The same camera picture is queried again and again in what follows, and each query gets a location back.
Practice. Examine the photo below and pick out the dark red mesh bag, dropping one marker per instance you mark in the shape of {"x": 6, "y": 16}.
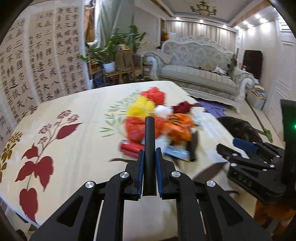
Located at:
{"x": 183, "y": 107}

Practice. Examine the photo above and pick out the wooden plant stand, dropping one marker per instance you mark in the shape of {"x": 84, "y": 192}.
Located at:
{"x": 125, "y": 68}

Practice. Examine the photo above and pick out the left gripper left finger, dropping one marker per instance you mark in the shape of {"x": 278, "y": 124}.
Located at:
{"x": 95, "y": 210}

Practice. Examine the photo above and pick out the purple cloth on floor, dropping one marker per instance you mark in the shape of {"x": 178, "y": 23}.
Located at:
{"x": 216, "y": 109}

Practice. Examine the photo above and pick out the white potted plant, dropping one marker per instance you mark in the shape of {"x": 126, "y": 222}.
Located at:
{"x": 106, "y": 53}

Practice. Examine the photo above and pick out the tall green plant grey pot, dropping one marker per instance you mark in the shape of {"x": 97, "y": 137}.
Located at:
{"x": 136, "y": 39}

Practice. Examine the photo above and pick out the floral cream tablecloth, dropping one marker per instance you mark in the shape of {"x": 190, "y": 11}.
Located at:
{"x": 85, "y": 155}

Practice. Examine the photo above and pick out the black trash bag bin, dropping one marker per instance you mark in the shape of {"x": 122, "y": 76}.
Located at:
{"x": 240, "y": 129}

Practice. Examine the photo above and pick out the red-orange plastic bag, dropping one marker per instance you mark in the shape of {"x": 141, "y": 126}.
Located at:
{"x": 135, "y": 128}

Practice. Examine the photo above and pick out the orange snack wrapper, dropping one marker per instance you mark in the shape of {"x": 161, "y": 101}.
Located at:
{"x": 178, "y": 127}

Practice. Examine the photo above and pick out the dark cabinet by wall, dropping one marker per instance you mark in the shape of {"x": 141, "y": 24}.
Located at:
{"x": 253, "y": 62}

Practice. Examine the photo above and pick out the light blue box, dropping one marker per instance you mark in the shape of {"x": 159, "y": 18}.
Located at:
{"x": 177, "y": 153}

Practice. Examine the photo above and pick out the red-orange foam net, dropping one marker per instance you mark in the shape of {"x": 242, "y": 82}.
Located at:
{"x": 155, "y": 95}

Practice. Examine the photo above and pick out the grey storage box with magazines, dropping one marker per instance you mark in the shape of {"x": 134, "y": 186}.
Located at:
{"x": 257, "y": 97}

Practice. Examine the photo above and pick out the calligraphy folding screen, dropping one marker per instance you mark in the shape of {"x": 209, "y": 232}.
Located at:
{"x": 40, "y": 60}

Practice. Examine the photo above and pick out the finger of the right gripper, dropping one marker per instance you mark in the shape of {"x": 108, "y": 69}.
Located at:
{"x": 262, "y": 151}
{"x": 235, "y": 157}

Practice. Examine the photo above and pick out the ornate grey sofa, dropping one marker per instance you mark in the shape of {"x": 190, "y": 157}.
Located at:
{"x": 201, "y": 67}

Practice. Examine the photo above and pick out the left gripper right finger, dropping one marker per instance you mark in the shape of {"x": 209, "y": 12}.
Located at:
{"x": 204, "y": 210}

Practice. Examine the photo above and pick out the white crumpled plastic bag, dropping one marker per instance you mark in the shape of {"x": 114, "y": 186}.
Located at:
{"x": 163, "y": 111}

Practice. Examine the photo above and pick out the yellow foam net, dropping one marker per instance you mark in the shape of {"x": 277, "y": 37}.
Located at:
{"x": 141, "y": 108}

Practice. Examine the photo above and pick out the red spray can black cap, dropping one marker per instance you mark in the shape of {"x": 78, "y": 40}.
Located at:
{"x": 148, "y": 150}

